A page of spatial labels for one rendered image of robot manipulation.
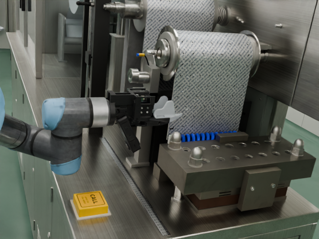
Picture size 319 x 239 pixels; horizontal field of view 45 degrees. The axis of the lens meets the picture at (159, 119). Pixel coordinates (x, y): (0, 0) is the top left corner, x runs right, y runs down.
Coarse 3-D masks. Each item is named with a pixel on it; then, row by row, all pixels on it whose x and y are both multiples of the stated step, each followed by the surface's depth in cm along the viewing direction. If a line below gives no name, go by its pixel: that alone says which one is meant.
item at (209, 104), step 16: (176, 80) 102; (192, 80) 104; (208, 80) 106; (224, 80) 108; (240, 80) 110; (176, 96) 103; (192, 96) 106; (208, 96) 108; (224, 96) 110; (240, 96) 112; (176, 112) 105; (192, 112) 108; (208, 112) 110; (224, 112) 112; (240, 112) 114; (176, 128) 107; (192, 128) 110; (208, 128) 112; (224, 128) 114
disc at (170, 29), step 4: (164, 28) 105; (168, 28) 103; (172, 28) 100; (160, 32) 107; (172, 32) 100; (176, 32) 99; (172, 36) 101; (176, 36) 99; (176, 40) 99; (176, 44) 99; (176, 48) 99; (176, 52) 99; (176, 56) 99; (176, 60) 99; (156, 64) 111; (176, 64) 99; (172, 68) 101; (176, 68) 100; (172, 72) 101; (160, 76) 108; (164, 76) 106; (168, 76) 104; (172, 76) 102; (164, 80) 107; (168, 80) 104
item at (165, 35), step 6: (162, 36) 105; (168, 36) 102; (174, 42) 100; (252, 42) 110; (174, 48) 99; (174, 54) 99; (174, 60) 100; (252, 60) 110; (168, 66) 103; (252, 66) 111; (162, 72) 106; (168, 72) 103
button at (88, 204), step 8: (88, 192) 96; (96, 192) 96; (80, 200) 92; (88, 200) 93; (96, 200) 93; (104, 200) 94; (80, 208) 89; (88, 208) 90; (96, 208) 91; (104, 208) 92; (80, 216) 90
